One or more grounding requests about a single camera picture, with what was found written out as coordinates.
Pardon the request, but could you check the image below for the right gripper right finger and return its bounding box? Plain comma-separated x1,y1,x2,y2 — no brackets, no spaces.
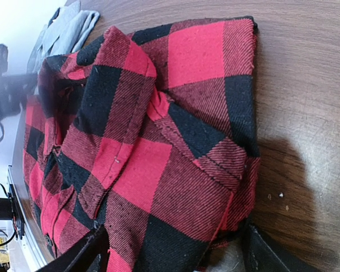
243,224,318,272

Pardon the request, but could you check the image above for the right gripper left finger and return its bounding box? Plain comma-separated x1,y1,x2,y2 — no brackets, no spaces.
44,222,109,271

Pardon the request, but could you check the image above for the red black plaid shirt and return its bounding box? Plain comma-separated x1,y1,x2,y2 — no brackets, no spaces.
23,16,260,271

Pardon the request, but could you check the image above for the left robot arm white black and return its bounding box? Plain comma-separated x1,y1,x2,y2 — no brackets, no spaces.
0,44,38,142

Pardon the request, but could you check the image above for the folded grey shirt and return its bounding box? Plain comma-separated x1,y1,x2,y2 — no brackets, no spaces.
27,1,100,73

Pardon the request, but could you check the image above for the front aluminium rail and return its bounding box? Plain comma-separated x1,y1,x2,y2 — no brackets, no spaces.
7,165,53,271

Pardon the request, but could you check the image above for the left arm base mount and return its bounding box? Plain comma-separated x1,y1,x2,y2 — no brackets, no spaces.
0,183,25,243

